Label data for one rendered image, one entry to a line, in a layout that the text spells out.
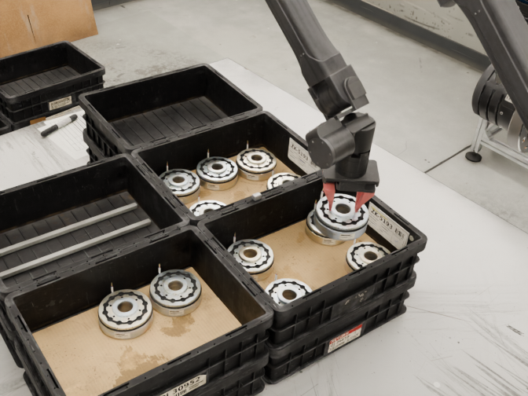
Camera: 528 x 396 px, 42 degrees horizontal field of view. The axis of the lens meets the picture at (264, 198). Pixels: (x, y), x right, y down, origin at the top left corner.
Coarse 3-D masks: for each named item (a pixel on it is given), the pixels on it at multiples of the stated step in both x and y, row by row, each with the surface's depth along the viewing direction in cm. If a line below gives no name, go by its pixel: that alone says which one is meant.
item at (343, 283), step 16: (320, 176) 159; (272, 192) 153; (288, 192) 154; (240, 208) 148; (384, 208) 151; (208, 224) 144; (416, 240) 143; (224, 256) 136; (384, 256) 139; (400, 256) 140; (240, 272) 133; (352, 272) 135; (368, 272) 136; (256, 288) 129; (320, 288) 130; (336, 288) 132; (272, 304) 126; (288, 304) 127; (304, 304) 128
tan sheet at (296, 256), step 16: (304, 224) 161; (272, 240) 155; (288, 240) 156; (304, 240) 156; (352, 240) 157; (368, 240) 158; (288, 256) 152; (304, 256) 152; (320, 256) 152; (336, 256) 153; (272, 272) 147; (288, 272) 148; (304, 272) 148; (320, 272) 148; (336, 272) 149
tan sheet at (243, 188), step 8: (232, 160) 179; (280, 168) 178; (288, 168) 178; (240, 184) 171; (248, 184) 171; (256, 184) 172; (264, 184) 172; (200, 192) 167; (208, 192) 168; (216, 192) 168; (224, 192) 168; (232, 192) 168; (240, 192) 168; (248, 192) 169; (200, 200) 165; (216, 200) 165; (224, 200) 166; (232, 200) 166
